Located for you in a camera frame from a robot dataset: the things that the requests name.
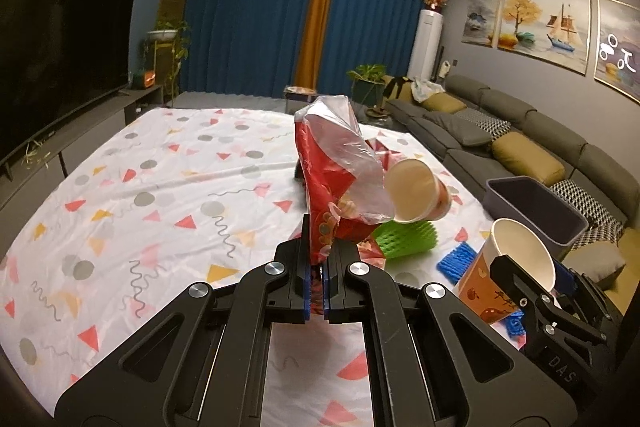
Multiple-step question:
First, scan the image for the orange patterned paper cup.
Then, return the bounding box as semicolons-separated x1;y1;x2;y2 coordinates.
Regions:
454;218;556;324

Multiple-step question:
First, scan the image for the blue curtain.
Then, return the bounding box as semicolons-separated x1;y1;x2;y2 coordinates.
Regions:
180;0;309;98
317;0;423;94

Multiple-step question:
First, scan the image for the left small painting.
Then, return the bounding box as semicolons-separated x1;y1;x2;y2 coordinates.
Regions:
462;0;500;48

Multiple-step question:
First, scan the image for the houndstooth cushion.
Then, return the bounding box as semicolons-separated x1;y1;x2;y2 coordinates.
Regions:
456;107;512;141

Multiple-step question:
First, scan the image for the black television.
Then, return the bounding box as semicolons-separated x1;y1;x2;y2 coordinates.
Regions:
1;0;134;161

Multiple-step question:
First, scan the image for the sailboat tree painting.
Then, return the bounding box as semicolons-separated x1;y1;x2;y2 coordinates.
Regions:
497;0;591;75

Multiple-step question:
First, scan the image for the orange small clock radio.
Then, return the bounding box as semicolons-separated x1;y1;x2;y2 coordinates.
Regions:
131;70;155;90

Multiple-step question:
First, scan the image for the blue curtain left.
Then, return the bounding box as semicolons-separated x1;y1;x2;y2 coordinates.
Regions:
180;0;309;98

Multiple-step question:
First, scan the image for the red paper cup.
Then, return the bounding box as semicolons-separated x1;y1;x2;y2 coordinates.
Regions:
384;158;451;223

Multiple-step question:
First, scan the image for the grey tv cabinet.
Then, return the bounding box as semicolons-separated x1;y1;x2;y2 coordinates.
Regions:
0;83;166;258

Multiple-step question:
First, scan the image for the green potted plant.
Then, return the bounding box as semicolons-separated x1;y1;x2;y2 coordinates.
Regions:
346;64;386;107

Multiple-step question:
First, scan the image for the grey trash bin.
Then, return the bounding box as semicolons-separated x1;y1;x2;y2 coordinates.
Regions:
483;176;588;261

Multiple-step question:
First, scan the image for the red silver snack bag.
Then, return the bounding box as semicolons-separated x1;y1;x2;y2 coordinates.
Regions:
294;95;399;265

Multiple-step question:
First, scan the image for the grey cushion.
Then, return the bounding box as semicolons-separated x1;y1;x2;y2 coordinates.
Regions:
423;112;491;147

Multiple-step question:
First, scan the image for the orange curtain strip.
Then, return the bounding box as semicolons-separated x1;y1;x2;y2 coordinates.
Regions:
295;0;331;90

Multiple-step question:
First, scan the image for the white standing air conditioner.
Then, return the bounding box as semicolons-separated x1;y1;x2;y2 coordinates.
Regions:
407;10;442;81

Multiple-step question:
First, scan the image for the mustard cushion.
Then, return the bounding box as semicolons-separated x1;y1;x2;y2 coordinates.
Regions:
491;131;565;186
421;92;466;114

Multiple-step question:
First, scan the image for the hanging plant in white bowl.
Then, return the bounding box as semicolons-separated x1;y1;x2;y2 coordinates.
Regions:
144;20;191;106

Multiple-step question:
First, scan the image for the white cloth on sofa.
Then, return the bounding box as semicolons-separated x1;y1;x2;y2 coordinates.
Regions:
411;79;445;104

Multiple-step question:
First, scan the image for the blue curtain right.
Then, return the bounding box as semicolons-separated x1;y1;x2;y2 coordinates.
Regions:
317;0;423;94

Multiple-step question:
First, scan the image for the right painting white script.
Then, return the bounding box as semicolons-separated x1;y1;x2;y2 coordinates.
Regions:
594;0;640;103

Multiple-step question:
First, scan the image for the mustard cushion middle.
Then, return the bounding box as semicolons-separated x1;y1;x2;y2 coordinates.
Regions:
491;131;565;186

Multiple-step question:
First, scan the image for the mustard cushion far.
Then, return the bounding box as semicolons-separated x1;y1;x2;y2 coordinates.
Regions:
421;92;466;114

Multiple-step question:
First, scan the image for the grey sectional sofa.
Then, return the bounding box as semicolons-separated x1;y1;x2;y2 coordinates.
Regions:
383;75;639;311

